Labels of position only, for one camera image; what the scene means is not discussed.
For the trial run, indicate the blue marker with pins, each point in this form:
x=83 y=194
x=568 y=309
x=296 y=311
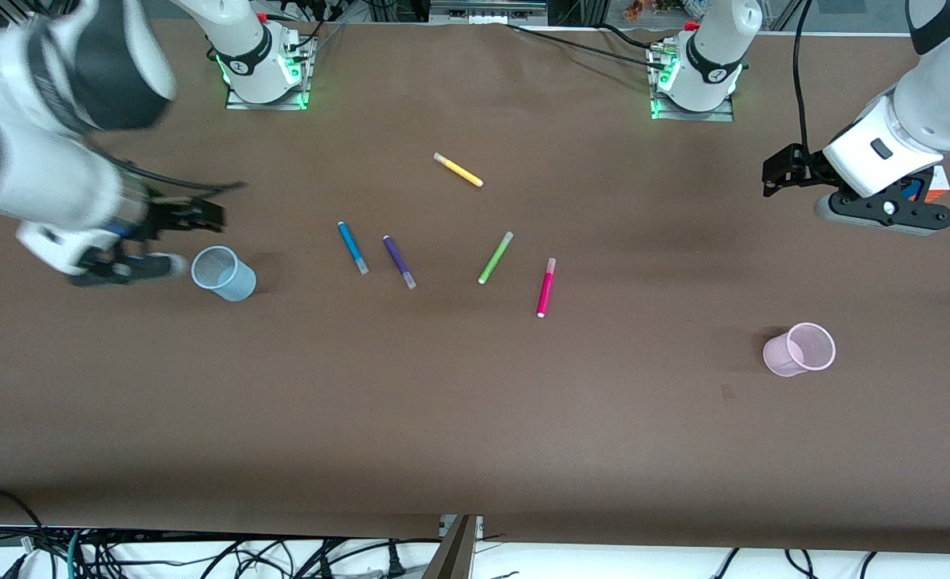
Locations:
x=351 y=245

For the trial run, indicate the pink marker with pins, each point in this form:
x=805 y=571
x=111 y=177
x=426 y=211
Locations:
x=545 y=289

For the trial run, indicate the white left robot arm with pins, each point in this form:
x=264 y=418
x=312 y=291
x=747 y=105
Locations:
x=716 y=48

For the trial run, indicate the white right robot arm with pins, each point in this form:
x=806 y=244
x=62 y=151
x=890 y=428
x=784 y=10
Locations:
x=32 y=161

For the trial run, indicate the colourful puzzle cube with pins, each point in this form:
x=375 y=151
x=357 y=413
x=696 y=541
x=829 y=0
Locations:
x=939 y=191

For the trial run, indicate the translucent blue plastic cup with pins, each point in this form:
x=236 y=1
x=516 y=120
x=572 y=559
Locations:
x=237 y=285

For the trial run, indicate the translucent pink plastic cup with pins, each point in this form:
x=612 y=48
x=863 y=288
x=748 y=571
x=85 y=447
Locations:
x=776 y=358

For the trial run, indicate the purple marker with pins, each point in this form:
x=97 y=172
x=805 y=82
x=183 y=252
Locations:
x=397 y=259

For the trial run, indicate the yellow marker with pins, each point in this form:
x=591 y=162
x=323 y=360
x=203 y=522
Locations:
x=458 y=170

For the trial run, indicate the green marker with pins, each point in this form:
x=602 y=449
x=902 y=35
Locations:
x=495 y=259

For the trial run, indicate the brown table cover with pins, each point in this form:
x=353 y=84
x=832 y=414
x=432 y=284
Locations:
x=474 y=434

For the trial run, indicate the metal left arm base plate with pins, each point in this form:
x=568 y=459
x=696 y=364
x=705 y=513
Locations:
x=720 y=115

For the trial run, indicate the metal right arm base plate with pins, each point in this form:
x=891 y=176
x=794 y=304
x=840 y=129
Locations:
x=237 y=100

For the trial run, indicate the aluminium frame bar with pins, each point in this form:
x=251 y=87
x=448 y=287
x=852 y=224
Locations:
x=487 y=10

